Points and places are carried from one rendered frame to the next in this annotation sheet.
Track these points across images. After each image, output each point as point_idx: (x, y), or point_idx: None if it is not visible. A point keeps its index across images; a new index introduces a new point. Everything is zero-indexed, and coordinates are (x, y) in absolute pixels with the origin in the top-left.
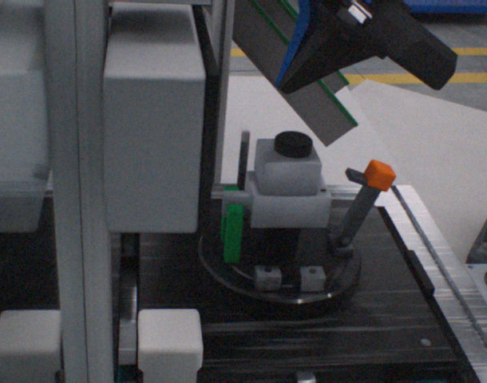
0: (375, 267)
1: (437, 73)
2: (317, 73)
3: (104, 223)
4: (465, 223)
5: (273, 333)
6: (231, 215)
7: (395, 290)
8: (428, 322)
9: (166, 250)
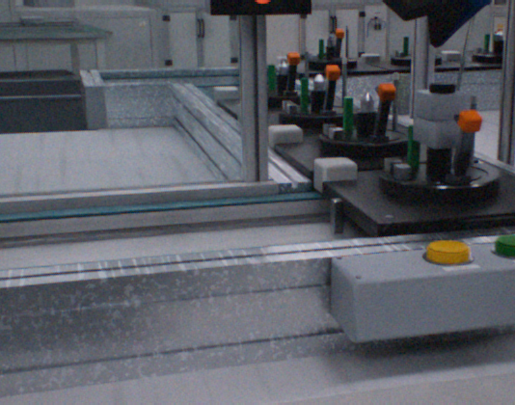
0: (471, 207)
1: (394, 5)
2: (437, 31)
3: (242, 33)
4: None
5: (365, 190)
6: (408, 127)
7: (447, 211)
8: (414, 218)
9: None
